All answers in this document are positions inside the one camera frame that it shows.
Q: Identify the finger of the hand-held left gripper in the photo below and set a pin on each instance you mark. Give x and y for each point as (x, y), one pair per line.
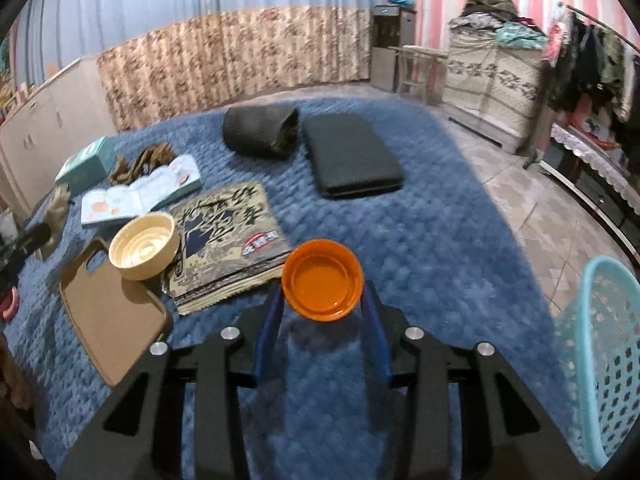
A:
(32, 240)

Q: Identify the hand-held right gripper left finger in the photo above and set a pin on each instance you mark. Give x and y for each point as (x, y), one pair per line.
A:
(267, 330)

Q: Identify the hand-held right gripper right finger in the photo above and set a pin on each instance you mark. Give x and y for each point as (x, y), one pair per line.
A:
(377, 330)

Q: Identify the beige cloth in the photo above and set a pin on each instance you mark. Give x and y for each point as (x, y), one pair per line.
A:
(59, 210)

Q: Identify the orange plastic bowl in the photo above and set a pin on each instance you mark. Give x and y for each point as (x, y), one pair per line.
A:
(320, 280)

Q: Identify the teal plastic basket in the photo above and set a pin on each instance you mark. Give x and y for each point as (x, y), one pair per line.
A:
(600, 360)

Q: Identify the person's left hand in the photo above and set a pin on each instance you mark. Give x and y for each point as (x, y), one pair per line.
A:
(20, 385)

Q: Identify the blue plush blanket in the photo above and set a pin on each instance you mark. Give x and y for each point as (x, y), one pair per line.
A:
(425, 260)

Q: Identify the teal tissue box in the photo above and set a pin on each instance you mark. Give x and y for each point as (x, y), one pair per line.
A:
(85, 170)

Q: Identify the white cabinet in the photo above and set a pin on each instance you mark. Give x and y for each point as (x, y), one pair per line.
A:
(40, 135)

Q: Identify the beige bowl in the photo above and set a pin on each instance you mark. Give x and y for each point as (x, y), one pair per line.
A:
(145, 260)

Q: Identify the open picture booklet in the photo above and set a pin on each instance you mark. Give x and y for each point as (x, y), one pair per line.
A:
(145, 195)

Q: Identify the brown tray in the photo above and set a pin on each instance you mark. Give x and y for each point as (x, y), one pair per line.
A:
(115, 330)

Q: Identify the black flat case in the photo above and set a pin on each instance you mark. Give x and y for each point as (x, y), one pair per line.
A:
(350, 155)

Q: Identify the dark rolled cloth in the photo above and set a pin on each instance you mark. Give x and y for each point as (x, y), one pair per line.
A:
(255, 130)

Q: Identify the metal clothes rack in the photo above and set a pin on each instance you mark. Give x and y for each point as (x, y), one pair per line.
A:
(536, 135)

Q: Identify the low dark stand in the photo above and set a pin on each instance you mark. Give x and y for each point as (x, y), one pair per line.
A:
(600, 195)

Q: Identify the blue floral curtain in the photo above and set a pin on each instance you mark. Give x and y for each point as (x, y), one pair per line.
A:
(225, 60)

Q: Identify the grey water dispenser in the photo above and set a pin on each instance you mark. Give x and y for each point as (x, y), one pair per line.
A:
(385, 65)

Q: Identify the patterned cloth covered cabinet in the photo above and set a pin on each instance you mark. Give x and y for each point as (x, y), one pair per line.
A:
(495, 85)

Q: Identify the white lace cloth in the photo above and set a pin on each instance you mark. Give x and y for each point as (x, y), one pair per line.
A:
(590, 152)

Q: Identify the small white table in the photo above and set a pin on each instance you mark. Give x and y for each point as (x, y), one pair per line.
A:
(415, 51)

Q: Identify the teal patterned cloth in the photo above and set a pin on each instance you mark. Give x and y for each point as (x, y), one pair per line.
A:
(520, 36)

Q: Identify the pile of clothes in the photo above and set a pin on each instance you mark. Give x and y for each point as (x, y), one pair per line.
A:
(485, 10)

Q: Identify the pink hanging bag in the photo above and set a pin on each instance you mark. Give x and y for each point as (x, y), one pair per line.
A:
(557, 40)

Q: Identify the row of hanging clothes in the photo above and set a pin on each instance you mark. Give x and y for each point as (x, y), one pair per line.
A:
(595, 60)

